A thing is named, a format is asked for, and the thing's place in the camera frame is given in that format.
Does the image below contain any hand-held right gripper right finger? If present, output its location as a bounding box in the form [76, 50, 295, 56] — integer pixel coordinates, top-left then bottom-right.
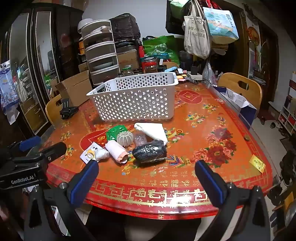
[195, 159, 271, 241]

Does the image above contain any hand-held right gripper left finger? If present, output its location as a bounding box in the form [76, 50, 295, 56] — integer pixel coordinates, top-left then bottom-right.
[23, 159, 100, 241]

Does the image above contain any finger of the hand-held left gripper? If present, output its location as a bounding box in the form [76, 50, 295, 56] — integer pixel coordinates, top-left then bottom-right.
[14, 141, 67, 166]
[7, 136, 41, 154]

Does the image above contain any white packet with cartoon label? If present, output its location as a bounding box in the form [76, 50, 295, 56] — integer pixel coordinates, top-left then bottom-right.
[80, 141, 109, 164]

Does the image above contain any pink white sock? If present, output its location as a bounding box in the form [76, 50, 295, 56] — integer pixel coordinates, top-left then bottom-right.
[105, 140, 128, 164]

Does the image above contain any green packet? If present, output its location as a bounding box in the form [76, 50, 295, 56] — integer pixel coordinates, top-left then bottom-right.
[106, 125, 126, 141]

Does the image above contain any white ribbed soft ball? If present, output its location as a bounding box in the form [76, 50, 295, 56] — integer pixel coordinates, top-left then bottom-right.
[116, 131, 134, 146]

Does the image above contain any black patterned pouch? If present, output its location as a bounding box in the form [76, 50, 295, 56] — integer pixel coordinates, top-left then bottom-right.
[132, 140, 167, 163]

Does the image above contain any clear plastic bag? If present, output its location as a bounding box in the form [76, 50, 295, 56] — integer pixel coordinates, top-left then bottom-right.
[203, 61, 219, 86]
[134, 133, 148, 145]

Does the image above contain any white cloth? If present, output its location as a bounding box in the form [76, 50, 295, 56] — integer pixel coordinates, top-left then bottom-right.
[134, 122, 168, 145]

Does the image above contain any white perforated plastic basket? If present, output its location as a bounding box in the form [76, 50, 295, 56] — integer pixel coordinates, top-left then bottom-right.
[86, 72, 179, 121]

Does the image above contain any wooden chair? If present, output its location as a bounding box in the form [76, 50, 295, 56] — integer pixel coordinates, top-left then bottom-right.
[45, 94, 64, 126]
[218, 72, 263, 112]

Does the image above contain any black clamp stand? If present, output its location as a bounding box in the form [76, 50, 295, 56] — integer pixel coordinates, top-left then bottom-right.
[60, 98, 79, 120]

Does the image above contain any yellow card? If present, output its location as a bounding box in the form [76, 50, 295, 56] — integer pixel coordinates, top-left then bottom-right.
[249, 154, 266, 173]

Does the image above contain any blue white plastic bag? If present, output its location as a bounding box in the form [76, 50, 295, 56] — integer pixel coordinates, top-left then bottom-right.
[0, 60, 20, 126]

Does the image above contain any open cardboard box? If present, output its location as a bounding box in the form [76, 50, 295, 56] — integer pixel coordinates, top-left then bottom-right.
[55, 70, 93, 106]

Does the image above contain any blue paper bag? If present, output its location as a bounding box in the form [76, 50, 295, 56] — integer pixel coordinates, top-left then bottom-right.
[216, 86, 258, 130]

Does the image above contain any dark mirrored wardrobe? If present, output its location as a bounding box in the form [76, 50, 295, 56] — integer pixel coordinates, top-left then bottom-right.
[0, 5, 84, 135]

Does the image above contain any white shelf unit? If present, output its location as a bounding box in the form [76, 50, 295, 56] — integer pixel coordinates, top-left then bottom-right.
[277, 79, 296, 135]

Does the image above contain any white power strip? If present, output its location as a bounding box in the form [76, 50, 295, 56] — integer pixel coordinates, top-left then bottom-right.
[186, 72, 204, 80]

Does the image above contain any plastic drawer tower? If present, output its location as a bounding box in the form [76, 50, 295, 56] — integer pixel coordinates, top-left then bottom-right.
[77, 19, 121, 85]

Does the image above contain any closed cardboard box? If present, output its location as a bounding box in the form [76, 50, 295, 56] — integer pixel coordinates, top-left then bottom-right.
[117, 49, 140, 70]

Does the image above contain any red lid glass jar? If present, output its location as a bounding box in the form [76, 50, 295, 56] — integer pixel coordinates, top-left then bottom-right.
[144, 56, 158, 73]

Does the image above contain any black wrapped bundle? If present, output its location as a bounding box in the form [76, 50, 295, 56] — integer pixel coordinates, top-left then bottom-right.
[109, 13, 141, 50]

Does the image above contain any green shopping bag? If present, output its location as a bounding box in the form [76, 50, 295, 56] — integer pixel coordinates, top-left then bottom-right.
[142, 35, 181, 66]

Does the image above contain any beige canvas tote bag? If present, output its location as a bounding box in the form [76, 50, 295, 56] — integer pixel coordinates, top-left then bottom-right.
[183, 0, 212, 59]

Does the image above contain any blue printed tote bag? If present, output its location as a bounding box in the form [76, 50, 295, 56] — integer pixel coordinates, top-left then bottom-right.
[202, 6, 240, 44]

